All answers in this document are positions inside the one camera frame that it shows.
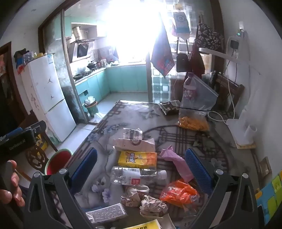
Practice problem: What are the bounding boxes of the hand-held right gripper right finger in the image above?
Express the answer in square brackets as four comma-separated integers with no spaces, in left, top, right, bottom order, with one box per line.
[185,148,258,229]

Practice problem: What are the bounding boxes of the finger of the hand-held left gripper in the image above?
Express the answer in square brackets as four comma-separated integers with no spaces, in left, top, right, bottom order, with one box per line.
[21,121,47,136]

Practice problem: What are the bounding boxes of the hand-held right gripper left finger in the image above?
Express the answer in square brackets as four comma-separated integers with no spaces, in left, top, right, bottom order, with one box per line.
[27,148,98,229]

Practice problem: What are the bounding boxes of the pink plastic bag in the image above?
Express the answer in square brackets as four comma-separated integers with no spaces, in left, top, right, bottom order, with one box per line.
[160,145,194,182]

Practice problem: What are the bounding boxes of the red bin with green rim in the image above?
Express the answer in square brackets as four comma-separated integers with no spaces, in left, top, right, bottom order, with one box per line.
[45,148,73,176]

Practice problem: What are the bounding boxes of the orange snack bag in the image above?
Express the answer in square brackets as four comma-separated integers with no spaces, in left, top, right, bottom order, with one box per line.
[160,180,200,212]

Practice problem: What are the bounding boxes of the clear crushed plastic bottle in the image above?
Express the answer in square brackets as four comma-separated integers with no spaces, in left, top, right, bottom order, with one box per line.
[110,167,168,186]

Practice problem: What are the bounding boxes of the black patterned packet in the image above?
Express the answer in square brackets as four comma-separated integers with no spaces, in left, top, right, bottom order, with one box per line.
[85,203,128,224]

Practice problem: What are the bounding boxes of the white pink milk carton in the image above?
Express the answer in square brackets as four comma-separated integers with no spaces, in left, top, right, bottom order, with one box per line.
[113,138,156,153]

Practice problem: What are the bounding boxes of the yellow snack box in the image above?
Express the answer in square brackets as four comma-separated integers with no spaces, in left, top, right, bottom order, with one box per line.
[118,151,157,169]

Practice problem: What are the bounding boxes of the paper wrapper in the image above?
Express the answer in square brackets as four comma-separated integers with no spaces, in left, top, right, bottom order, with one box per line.
[121,184,150,207]

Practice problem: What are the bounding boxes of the paper ball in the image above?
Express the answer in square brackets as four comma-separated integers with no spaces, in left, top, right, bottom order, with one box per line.
[139,195,169,218]

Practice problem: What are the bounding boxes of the yellow packet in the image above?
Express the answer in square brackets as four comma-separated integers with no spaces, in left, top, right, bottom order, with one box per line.
[123,219,164,229]

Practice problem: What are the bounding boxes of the green kitchen trash bin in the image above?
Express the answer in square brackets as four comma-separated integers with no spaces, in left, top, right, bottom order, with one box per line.
[85,96,99,117]

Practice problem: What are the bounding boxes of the person's left hand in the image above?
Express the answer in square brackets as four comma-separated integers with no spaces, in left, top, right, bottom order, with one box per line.
[0,160,25,207]

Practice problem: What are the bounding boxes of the carved dark wooden chair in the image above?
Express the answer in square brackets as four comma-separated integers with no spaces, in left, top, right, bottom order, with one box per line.
[16,110,58,183]

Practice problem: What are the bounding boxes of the white refrigerator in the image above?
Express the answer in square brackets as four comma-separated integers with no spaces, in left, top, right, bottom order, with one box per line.
[20,53,77,143]

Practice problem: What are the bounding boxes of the clear zip bag orange snacks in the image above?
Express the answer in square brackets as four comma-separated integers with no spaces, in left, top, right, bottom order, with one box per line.
[178,74,219,132]

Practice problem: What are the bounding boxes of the white desk lamp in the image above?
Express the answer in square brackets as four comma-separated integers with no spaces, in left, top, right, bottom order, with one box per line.
[198,47,257,148]

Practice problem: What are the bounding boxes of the dark snack packet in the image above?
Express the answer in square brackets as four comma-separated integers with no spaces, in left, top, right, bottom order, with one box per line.
[160,100,184,116]

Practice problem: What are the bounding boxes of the floral tablecloth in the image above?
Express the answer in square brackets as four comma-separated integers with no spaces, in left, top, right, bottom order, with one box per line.
[66,100,265,229]

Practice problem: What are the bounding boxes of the colourful mat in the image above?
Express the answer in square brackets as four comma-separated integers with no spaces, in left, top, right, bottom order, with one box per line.
[255,176,282,229]

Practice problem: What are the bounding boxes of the water bottle purple label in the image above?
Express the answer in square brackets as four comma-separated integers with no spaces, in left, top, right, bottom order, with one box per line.
[183,73,198,106]

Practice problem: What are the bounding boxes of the plain wooden chair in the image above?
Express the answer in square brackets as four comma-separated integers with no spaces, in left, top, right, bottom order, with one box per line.
[210,70,245,116]

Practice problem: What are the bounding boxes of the range hood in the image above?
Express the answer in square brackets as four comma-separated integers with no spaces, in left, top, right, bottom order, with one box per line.
[71,26,96,62]

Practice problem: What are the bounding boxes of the teal kitchen cabinets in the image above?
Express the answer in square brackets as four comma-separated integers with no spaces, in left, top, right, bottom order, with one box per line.
[74,64,148,102]

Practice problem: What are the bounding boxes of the dark red garment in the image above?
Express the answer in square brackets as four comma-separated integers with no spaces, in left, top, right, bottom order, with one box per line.
[190,42,206,76]

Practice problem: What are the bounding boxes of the black hanging bag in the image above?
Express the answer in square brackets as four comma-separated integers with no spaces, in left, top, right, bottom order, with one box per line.
[176,40,189,73]

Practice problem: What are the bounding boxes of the hanging blue red cloth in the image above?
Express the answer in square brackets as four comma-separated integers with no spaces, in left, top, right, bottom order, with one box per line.
[151,13,176,79]

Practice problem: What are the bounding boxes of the black white patterned bag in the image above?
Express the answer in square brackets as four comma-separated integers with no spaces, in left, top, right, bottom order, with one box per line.
[194,23,224,50]

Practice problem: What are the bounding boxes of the hanging blue white bag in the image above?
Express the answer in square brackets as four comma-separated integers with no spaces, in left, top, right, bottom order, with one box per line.
[171,11,191,39]

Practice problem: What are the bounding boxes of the small wooden frame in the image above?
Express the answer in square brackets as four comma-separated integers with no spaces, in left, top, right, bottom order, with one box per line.
[259,157,272,176]

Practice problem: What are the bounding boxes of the white cable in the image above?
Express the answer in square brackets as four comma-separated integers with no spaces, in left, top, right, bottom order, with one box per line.
[207,51,237,124]

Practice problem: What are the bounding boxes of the wall charger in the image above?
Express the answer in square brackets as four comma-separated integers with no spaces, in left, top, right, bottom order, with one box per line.
[229,21,245,58]

